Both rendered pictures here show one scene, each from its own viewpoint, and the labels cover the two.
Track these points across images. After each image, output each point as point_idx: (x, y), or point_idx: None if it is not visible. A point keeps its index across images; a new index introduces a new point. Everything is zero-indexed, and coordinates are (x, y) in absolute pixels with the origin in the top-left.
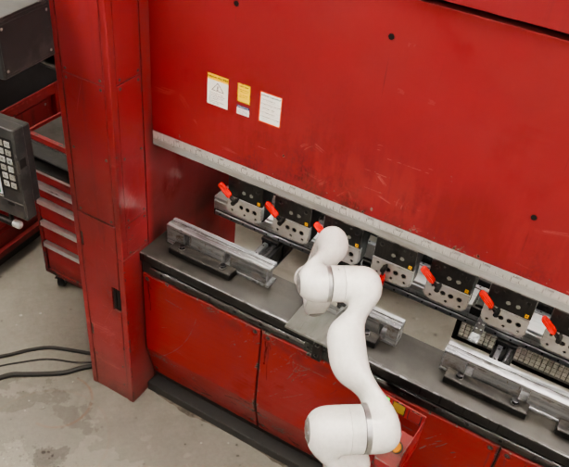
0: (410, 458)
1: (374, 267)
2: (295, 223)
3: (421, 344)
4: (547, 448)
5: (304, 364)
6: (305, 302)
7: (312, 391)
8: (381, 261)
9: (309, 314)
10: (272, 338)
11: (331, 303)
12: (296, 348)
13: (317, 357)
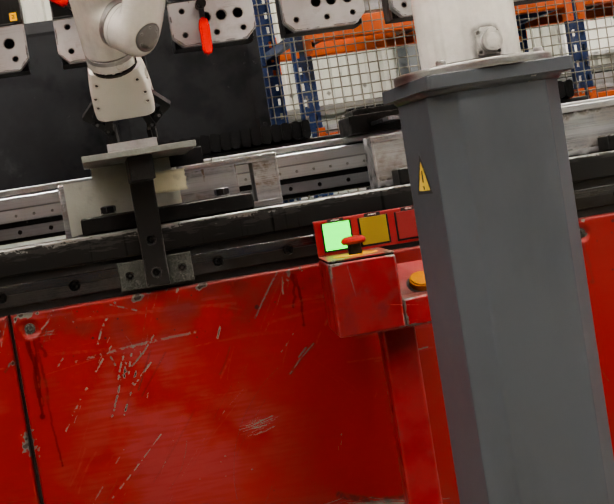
0: (438, 406)
1: (179, 27)
2: None
3: (318, 197)
4: None
5: (137, 334)
6: (115, 20)
7: (180, 402)
8: (186, 6)
9: (134, 38)
10: (43, 317)
11: (146, 88)
12: (105, 302)
13: (161, 272)
